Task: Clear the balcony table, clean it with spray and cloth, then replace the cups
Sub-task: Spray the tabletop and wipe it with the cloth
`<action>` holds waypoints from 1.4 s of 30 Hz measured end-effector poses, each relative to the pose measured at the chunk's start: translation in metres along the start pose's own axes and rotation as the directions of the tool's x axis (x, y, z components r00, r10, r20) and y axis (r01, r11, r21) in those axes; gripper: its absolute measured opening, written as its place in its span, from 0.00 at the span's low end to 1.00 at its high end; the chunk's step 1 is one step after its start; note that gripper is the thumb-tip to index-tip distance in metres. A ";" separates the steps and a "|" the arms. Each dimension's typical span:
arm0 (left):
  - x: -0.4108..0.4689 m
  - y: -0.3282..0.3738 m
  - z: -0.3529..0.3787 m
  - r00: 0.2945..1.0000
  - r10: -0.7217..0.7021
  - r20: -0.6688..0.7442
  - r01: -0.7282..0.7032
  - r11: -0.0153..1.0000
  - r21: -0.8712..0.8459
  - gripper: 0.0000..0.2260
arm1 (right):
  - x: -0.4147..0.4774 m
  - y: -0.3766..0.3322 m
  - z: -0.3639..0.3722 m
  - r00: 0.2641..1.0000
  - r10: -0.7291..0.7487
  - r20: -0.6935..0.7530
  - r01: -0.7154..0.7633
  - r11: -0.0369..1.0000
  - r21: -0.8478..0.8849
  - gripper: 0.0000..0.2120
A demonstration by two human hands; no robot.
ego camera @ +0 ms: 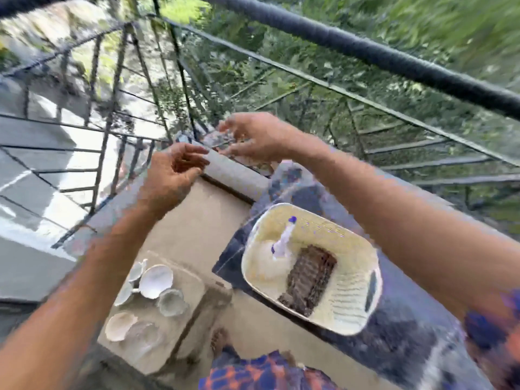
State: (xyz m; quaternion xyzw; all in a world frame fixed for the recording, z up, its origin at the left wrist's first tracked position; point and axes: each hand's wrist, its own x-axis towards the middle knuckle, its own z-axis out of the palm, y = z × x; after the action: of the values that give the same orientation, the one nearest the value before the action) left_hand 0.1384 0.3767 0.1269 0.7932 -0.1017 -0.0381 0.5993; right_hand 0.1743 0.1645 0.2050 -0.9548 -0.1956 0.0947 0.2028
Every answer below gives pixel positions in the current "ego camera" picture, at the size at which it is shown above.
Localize patterned bowl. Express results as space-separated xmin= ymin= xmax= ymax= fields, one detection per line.
xmin=138 ymin=263 xmax=174 ymax=300

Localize blue orange plaid shirt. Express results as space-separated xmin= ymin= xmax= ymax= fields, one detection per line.
xmin=198 ymin=288 xmax=520 ymax=390

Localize person's left forearm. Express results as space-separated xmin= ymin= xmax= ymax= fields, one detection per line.
xmin=0 ymin=203 xmax=159 ymax=390

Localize person's left foot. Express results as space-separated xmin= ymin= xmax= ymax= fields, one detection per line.
xmin=210 ymin=328 xmax=233 ymax=360

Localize white mug blue flower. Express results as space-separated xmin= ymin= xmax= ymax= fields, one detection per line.
xmin=113 ymin=282 xmax=135 ymax=307

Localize dark marble table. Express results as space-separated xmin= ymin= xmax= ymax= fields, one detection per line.
xmin=212 ymin=160 xmax=501 ymax=390

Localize person's right forearm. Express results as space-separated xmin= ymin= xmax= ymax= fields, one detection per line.
xmin=290 ymin=133 xmax=520 ymax=321

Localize white spray bottle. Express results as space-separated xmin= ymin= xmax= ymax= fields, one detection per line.
xmin=253 ymin=216 xmax=298 ymax=281

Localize clear drinking glass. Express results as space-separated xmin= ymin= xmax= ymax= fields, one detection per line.
xmin=156 ymin=288 xmax=190 ymax=318

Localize cream cup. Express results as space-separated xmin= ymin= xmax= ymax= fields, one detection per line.
xmin=104 ymin=311 xmax=139 ymax=342

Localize clear glass tumbler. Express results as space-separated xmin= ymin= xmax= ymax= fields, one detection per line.
xmin=121 ymin=320 xmax=163 ymax=358

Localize person's left hand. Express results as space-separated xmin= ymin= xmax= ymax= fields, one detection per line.
xmin=137 ymin=142 xmax=211 ymax=218

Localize cream plastic basket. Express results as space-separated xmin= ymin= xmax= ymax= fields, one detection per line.
xmin=240 ymin=203 xmax=384 ymax=337

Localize person's right hand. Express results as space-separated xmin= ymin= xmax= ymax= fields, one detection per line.
xmin=217 ymin=112 xmax=303 ymax=164

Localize brown checked cloth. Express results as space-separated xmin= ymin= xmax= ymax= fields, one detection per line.
xmin=277 ymin=244 xmax=338 ymax=318

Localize black metal railing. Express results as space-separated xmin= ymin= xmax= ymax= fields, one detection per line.
xmin=0 ymin=0 xmax=520 ymax=248

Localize green foliage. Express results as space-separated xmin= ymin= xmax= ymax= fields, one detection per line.
xmin=0 ymin=0 xmax=520 ymax=236

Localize plain white cup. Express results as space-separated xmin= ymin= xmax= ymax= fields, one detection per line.
xmin=128 ymin=258 xmax=148 ymax=283

